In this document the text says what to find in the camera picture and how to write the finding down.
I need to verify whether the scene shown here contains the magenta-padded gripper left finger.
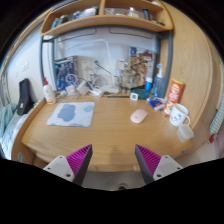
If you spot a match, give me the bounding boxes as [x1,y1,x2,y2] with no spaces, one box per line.
[43,143,94,187]

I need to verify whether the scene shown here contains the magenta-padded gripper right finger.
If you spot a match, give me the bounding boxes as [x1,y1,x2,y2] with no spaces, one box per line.
[134,143,184,185]

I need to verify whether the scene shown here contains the pink computer mouse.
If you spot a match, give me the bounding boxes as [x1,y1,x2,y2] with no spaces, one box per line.
[130,109,149,125]

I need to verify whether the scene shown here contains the grey cloud-print mouse pad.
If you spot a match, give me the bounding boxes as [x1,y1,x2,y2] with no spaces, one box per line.
[46,101,96,128]

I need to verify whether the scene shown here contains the clear plastic cup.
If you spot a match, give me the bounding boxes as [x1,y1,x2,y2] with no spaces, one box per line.
[176,123,195,143]

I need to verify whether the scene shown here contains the white printed mug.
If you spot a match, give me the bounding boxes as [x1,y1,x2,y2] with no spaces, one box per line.
[169,103,191,127]

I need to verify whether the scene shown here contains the blue snack packet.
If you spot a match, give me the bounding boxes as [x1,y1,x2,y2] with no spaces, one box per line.
[146,96,167,111]

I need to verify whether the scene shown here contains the red chips can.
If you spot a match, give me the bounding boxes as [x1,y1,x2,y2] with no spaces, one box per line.
[162,78,186,117]

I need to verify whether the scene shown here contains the teal bowl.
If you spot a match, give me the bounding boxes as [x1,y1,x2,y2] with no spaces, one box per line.
[131,88,150,100]

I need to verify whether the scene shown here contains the white red-capped pump bottle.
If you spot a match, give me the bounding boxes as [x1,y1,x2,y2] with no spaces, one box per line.
[42,77,57,106]

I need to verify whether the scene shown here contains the white power strip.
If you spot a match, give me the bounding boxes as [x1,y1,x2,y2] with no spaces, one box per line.
[88,87,104,98]

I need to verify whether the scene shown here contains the white charger block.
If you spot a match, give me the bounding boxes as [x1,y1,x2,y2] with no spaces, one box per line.
[77,80,90,96]

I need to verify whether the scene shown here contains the blue white-capped canister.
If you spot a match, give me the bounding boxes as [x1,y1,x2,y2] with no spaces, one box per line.
[144,76,153,93]

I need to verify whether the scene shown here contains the blue spray bottle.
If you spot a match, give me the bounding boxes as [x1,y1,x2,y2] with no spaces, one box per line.
[153,63,166,98]

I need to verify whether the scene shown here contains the teal blanket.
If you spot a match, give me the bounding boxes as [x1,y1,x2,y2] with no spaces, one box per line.
[0,102,18,138]

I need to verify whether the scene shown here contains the white desk lamp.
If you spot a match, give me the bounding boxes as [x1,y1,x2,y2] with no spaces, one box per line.
[64,38,122,95]

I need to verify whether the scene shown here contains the black bag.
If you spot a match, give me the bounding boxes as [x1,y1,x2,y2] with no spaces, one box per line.
[17,78,34,117]

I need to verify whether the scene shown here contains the metal cup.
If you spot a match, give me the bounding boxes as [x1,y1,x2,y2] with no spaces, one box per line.
[90,73,101,88]

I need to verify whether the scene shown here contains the blue robot model kit box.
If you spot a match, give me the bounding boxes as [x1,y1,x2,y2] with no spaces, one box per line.
[54,55,79,92]

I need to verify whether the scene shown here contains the tan robot figure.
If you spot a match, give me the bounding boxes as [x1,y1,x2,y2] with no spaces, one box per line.
[120,58,135,93]

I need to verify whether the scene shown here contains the brown robot figure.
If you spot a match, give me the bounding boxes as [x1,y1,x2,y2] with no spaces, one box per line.
[133,56,148,88]

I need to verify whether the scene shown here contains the colourful poster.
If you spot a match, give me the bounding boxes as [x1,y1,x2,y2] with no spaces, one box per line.
[128,46,157,89]

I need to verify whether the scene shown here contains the wooden shelf unit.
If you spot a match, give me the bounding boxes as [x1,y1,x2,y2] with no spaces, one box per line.
[39,0,174,37]

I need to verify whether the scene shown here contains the grey metal desk frame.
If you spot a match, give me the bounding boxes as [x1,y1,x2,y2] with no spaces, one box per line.
[39,28,174,98]

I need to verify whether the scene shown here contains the dark teal-plug cable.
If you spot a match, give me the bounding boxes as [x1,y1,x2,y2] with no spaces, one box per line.
[94,59,118,78]

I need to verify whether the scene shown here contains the white wall socket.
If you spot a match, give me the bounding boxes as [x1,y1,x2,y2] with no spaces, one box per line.
[90,58,101,69]
[80,58,92,70]

